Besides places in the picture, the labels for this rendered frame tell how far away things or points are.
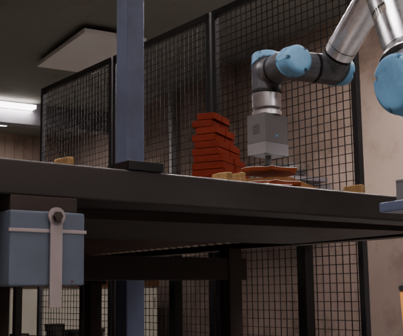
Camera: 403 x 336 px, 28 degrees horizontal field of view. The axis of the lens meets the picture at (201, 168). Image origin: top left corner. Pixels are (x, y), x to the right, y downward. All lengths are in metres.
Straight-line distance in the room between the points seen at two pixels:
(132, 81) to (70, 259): 2.61
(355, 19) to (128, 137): 2.05
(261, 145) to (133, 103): 1.93
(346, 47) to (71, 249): 0.94
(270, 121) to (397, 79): 0.55
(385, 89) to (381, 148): 4.88
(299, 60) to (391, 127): 4.46
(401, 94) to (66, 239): 0.67
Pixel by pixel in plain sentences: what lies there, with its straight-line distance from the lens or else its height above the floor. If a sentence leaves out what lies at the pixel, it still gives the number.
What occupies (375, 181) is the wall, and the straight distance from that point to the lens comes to 6.46.
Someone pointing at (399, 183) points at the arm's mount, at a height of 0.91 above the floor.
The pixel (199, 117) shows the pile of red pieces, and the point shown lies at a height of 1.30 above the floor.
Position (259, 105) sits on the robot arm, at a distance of 2.02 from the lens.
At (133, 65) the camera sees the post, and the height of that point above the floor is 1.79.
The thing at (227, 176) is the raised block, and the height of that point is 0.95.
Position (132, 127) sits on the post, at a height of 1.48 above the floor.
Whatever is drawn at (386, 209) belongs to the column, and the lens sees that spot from 1.63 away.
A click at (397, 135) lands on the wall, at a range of 6.32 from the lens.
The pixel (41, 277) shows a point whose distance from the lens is 1.31.
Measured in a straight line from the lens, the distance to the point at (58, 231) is 1.32.
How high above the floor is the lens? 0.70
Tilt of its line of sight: 9 degrees up
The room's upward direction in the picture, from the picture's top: 1 degrees counter-clockwise
